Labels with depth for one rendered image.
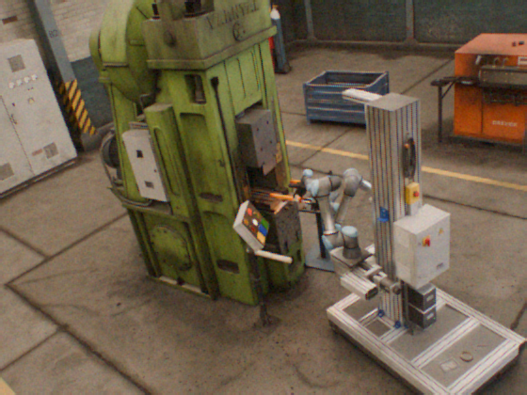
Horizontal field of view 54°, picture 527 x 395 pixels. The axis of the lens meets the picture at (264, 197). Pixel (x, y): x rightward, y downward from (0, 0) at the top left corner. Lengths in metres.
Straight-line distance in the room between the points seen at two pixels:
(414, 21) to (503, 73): 5.37
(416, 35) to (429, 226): 8.84
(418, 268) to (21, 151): 6.83
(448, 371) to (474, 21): 8.61
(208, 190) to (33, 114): 4.98
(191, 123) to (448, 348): 2.64
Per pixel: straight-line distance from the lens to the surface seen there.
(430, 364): 4.09
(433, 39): 12.02
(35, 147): 9.11
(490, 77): 7.06
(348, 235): 3.92
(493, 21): 11.46
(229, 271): 4.93
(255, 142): 4.26
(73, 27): 10.02
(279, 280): 5.02
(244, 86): 4.32
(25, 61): 8.95
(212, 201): 4.50
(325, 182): 3.85
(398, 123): 3.39
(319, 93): 8.45
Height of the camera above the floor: 3.23
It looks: 29 degrees down
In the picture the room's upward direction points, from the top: 11 degrees counter-clockwise
